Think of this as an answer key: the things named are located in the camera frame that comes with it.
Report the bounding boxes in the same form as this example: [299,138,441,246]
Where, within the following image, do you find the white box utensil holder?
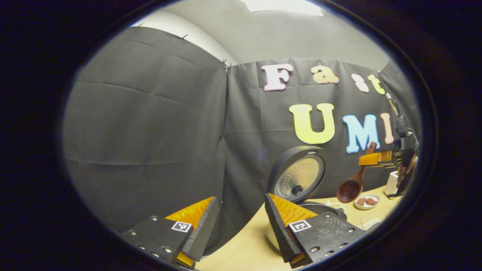
[383,171,400,196]

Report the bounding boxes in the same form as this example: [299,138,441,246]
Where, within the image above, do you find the large ceiling light panel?
[241,0,324,17]

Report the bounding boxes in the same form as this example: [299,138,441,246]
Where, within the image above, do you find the white round plate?
[354,194,381,210]

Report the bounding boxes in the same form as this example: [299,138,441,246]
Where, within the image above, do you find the silver black rice cooker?
[266,146,348,252]

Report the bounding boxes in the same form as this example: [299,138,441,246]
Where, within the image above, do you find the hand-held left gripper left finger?
[120,196,220,269]

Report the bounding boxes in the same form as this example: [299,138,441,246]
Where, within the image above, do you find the brown wooden spoon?
[336,142,378,204]

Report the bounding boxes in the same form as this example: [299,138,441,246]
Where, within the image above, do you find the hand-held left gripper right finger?
[264,193,366,268]

